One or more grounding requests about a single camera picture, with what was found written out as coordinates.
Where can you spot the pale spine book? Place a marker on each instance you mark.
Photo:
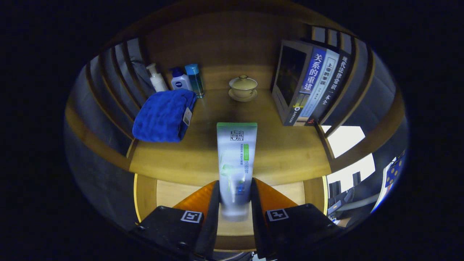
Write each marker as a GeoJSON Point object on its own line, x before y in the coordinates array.
{"type": "Point", "coordinates": [320, 83]}

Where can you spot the blue gold-dotted gift bag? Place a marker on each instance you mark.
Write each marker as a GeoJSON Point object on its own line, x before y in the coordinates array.
{"type": "Point", "coordinates": [395, 170]}

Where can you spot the blue spine book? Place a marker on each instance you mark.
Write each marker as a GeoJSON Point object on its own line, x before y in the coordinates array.
{"type": "Point", "coordinates": [290, 76]}

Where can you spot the white blue-capped lotion bottle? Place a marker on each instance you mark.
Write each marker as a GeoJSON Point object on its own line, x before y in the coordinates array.
{"type": "Point", "coordinates": [180, 83]}

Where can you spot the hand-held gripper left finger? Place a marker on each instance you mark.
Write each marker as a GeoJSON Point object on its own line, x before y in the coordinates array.
{"type": "Point", "coordinates": [170, 226]}

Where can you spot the wooden drawer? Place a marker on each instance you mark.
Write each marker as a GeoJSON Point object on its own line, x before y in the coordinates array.
{"type": "Point", "coordinates": [166, 194]}

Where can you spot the beige saucer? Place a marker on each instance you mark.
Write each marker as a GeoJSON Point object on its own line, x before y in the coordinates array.
{"type": "Point", "coordinates": [243, 99]}

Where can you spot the white pump bottle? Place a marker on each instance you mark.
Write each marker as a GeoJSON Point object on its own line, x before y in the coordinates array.
{"type": "Point", "coordinates": [157, 81]}

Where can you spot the wooden cabinet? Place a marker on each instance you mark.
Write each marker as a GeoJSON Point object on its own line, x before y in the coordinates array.
{"type": "Point", "coordinates": [217, 43]}

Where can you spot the teal clear bottle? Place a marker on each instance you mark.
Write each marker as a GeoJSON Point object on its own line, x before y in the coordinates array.
{"type": "Point", "coordinates": [195, 81]}

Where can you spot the white green cleanser tube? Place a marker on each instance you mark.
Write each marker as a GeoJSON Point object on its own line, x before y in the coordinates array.
{"type": "Point", "coordinates": [235, 156]}

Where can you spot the white side cabinet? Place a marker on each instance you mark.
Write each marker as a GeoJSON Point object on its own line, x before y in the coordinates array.
{"type": "Point", "coordinates": [344, 141]}

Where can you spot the beige lidded tea cup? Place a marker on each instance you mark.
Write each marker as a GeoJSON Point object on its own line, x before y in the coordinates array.
{"type": "Point", "coordinates": [243, 85]}

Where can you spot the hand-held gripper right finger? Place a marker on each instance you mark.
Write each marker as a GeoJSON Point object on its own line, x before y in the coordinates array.
{"type": "Point", "coordinates": [297, 228]}

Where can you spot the blue folded towel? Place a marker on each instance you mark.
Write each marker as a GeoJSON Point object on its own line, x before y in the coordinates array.
{"type": "Point", "coordinates": [159, 116]}

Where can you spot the black clip block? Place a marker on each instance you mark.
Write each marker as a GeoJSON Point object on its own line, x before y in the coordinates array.
{"type": "Point", "coordinates": [356, 178]}
{"type": "Point", "coordinates": [334, 188]}

